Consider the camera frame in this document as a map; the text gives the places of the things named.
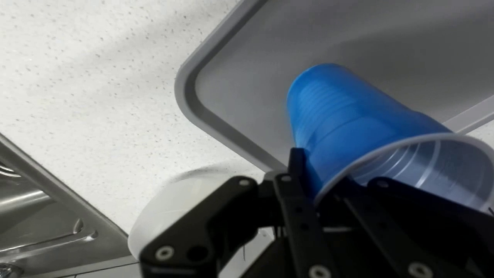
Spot chrome kitchen faucet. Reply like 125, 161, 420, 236
0, 161, 99, 259

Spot grey plastic tray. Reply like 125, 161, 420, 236
175, 0, 494, 174

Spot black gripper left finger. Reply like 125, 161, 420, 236
139, 146, 341, 278

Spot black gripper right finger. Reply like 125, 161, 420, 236
334, 175, 494, 278

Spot blue plastic cup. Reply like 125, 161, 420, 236
286, 61, 494, 214

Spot stainless steel sink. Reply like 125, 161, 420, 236
0, 132, 142, 278

